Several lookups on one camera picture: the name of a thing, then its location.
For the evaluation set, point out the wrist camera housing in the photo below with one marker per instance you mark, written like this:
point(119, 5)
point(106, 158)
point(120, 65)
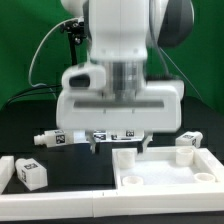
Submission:
point(84, 77)

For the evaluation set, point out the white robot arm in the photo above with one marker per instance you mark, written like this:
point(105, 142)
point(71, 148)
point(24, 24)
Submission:
point(109, 91)

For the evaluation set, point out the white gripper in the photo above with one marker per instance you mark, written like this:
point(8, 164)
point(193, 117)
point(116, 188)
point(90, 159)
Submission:
point(156, 108)

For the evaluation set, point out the white square tabletop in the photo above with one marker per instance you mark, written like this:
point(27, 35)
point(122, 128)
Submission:
point(165, 167)

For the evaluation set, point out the white fence left bar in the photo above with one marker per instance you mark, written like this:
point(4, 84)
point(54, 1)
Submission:
point(7, 169)

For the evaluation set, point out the paper sheet with tags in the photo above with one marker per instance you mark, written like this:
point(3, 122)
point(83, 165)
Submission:
point(80, 137)

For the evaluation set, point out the white fence front bar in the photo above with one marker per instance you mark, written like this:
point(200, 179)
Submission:
point(60, 205)

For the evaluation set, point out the white fence bar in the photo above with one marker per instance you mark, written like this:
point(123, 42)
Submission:
point(60, 205)
point(7, 169)

